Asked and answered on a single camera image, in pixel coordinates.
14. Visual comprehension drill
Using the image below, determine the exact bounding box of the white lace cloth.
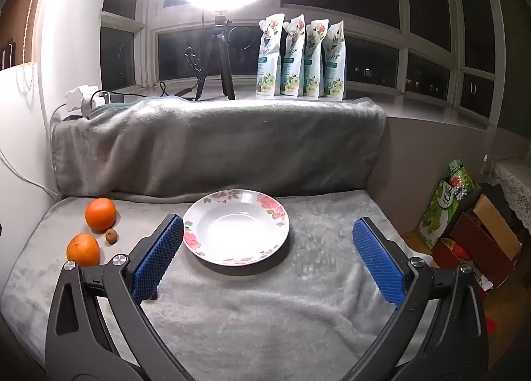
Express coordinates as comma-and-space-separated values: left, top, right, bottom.
485, 159, 531, 236

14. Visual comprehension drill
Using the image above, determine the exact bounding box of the brown cardboard box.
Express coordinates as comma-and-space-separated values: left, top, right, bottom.
473, 194, 522, 259

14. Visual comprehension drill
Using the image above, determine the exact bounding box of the grey fleece blanket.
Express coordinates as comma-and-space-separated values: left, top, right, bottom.
0, 96, 440, 381

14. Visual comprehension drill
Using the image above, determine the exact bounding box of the white cable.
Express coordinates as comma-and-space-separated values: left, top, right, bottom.
0, 147, 59, 200

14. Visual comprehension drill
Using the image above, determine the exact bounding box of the green cardboard box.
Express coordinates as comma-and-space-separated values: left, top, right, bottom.
417, 159, 475, 250

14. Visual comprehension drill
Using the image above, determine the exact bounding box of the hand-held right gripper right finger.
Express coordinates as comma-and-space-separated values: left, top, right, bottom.
344, 216, 490, 381

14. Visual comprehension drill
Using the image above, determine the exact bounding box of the red box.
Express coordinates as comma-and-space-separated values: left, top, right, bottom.
431, 213, 515, 287

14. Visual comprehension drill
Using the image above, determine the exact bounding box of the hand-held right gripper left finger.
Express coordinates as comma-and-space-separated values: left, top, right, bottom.
45, 213, 187, 381

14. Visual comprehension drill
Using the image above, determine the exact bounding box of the floral white plate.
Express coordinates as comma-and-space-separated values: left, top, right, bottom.
183, 189, 290, 266

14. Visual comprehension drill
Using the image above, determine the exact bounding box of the white power strip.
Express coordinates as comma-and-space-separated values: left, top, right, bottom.
65, 85, 104, 120

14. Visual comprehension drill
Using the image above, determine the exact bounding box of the white bead chain cord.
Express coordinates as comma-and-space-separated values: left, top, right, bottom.
22, 0, 55, 64

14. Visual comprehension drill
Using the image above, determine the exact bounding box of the orange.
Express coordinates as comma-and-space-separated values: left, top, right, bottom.
66, 233, 101, 267
85, 197, 117, 233

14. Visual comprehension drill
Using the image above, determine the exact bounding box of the black cable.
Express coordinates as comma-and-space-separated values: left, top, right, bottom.
160, 47, 205, 98

